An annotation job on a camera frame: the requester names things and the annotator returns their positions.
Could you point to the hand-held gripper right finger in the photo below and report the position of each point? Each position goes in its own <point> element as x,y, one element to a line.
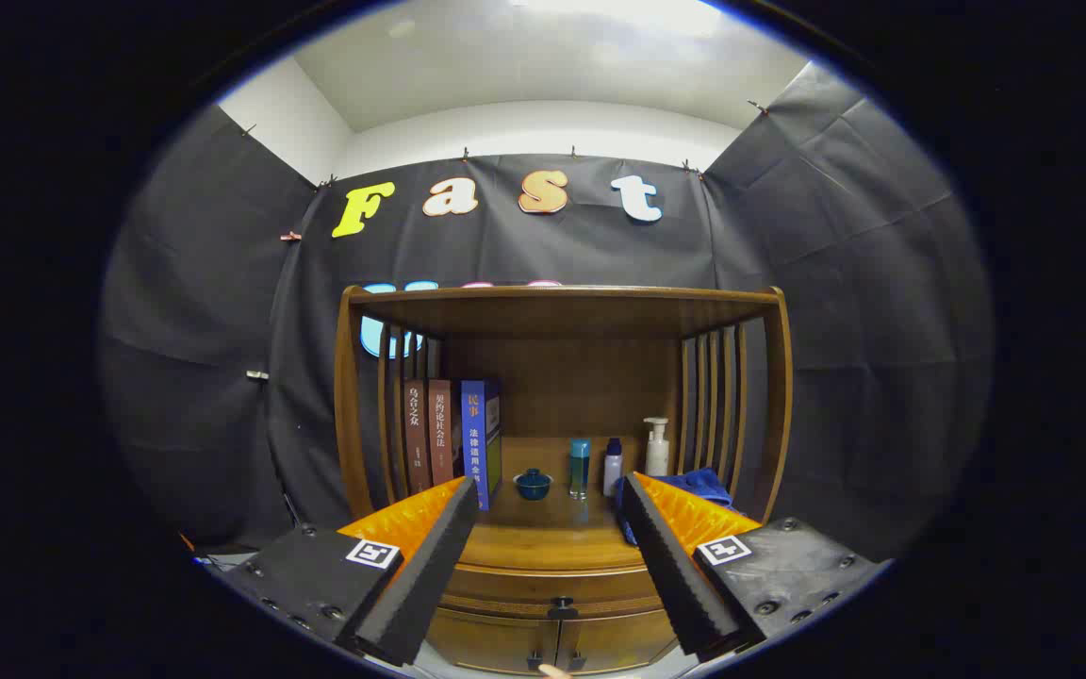
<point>670,566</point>

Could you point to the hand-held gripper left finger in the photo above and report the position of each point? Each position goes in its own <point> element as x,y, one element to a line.
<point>430,566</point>

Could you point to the wooden drawer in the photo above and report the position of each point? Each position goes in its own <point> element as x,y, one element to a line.
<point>524,589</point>

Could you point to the wooden cabinet door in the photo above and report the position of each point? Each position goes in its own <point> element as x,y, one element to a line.
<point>614,641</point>
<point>496,641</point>

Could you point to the wooden cabinet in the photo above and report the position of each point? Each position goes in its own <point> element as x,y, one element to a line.
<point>562,316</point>

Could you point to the blue folded towel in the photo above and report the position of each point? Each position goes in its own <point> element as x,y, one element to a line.
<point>703,486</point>

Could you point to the white pump bottle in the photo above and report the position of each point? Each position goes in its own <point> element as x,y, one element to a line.
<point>657,457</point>

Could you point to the white bottle with blue cap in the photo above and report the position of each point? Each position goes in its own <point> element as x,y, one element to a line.
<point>612,470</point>

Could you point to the blue lidded tea cup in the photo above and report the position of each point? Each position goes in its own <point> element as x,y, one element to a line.
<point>534,486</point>

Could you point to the brown book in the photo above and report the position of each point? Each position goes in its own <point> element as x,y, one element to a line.
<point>416,434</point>
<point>441,429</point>

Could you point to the teal glass bottle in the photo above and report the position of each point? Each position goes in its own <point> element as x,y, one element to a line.
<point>580,467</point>

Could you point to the blue book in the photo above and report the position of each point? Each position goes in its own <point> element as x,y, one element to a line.
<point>474,434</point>

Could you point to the black backdrop cloth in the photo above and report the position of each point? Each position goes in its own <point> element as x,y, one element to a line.
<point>213,330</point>

